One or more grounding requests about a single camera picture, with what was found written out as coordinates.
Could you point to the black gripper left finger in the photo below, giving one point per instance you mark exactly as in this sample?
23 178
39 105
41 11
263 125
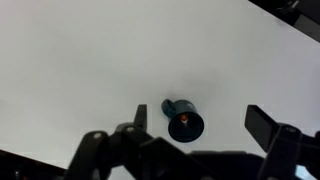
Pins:
100 153

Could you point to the dark teal mug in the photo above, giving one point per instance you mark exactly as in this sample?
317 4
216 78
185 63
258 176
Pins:
181 106

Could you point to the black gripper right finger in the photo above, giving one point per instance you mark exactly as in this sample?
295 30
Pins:
266 130

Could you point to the red marker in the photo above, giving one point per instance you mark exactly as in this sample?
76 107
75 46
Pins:
183 117

